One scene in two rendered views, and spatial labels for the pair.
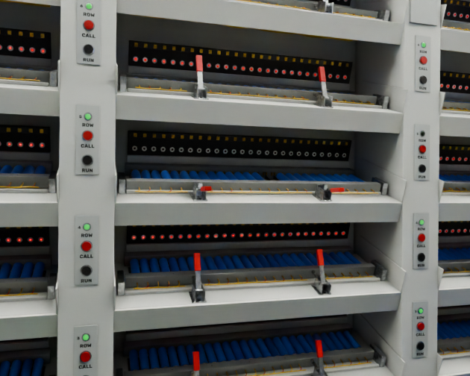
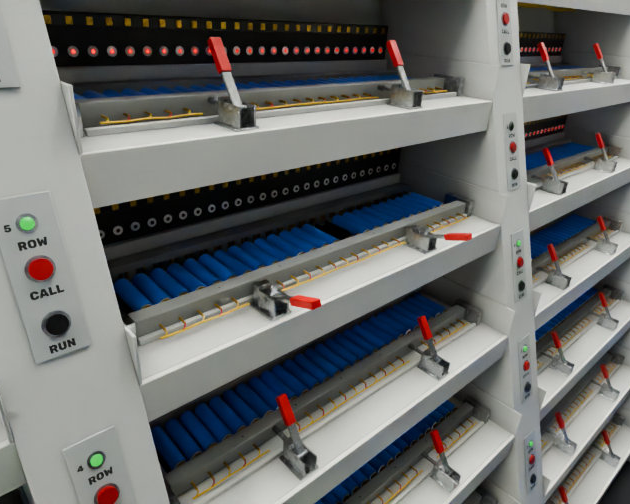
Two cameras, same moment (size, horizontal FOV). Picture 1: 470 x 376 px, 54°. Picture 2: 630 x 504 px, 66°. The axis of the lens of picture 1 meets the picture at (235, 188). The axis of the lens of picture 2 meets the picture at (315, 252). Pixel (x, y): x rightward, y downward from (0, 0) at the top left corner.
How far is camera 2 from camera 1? 0.49 m
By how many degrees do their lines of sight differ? 26
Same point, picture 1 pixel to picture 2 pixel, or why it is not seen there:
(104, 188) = (110, 367)
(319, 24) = not seen: outside the picture
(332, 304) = (452, 385)
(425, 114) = (511, 98)
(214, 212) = (305, 326)
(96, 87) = (27, 147)
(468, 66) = not seen: hidden behind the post
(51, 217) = (4, 476)
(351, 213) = (456, 258)
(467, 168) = not seen: hidden behind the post
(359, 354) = (462, 418)
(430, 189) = (521, 199)
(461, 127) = (537, 109)
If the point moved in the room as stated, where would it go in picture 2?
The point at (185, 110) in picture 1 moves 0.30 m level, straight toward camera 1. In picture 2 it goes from (225, 157) to (481, 121)
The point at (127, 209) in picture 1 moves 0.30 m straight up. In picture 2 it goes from (165, 386) to (76, 25)
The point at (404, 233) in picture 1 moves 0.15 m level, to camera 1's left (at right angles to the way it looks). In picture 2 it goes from (505, 263) to (433, 286)
